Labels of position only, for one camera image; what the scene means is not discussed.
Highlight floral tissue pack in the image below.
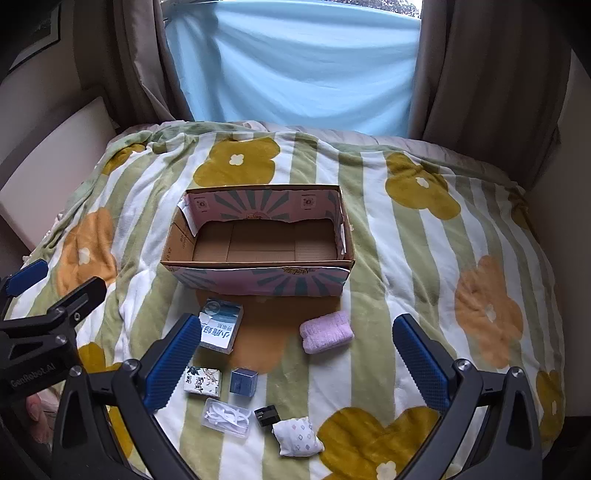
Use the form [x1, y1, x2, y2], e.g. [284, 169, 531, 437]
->
[184, 364, 222, 398]

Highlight small black box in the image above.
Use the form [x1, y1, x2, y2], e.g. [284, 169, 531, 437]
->
[254, 405, 279, 429]

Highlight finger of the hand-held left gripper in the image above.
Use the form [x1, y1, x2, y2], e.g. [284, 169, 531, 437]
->
[0, 258, 49, 301]
[0, 276, 108, 326]

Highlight pink towel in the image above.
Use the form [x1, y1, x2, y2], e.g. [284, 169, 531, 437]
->
[299, 311, 354, 354]

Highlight white and blue carton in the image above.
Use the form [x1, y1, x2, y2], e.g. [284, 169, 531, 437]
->
[198, 296, 244, 355]

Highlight light blue hanging cloth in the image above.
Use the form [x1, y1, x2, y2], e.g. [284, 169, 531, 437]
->
[164, 0, 422, 138]

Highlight green striped flower blanket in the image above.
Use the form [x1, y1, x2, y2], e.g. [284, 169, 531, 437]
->
[25, 121, 571, 480]

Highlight white patterned socks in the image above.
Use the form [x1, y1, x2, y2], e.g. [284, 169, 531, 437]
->
[271, 416, 325, 459]

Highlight clear plastic floss pick case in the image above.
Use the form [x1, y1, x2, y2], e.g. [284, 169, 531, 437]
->
[201, 398, 252, 438]

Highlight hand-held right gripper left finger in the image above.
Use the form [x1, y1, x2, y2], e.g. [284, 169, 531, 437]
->
[52, 313, 204, 480]

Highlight person's left hand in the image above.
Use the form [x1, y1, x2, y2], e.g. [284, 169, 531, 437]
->
[18, 388, 63, 457]

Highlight small blue box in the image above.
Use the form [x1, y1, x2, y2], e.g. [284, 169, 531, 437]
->
[229, 367, 257, 398]

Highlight beige curtain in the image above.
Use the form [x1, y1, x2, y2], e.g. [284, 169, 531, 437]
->
[406, 0, 573, 192]
[111, 0, 195, 127]

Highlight cream padded headboard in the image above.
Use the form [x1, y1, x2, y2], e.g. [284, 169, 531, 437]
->
[0, 96, 118, 256]

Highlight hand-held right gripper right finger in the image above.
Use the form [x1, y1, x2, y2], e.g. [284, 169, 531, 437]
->
[392, 313, 543, 480]

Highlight dark framed wall picture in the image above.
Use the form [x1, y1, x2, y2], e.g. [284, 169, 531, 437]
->
[9, 0, 63, 71]

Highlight printed cardboard box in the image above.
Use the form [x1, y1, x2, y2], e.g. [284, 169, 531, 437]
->
[160, 184, 356, 297]

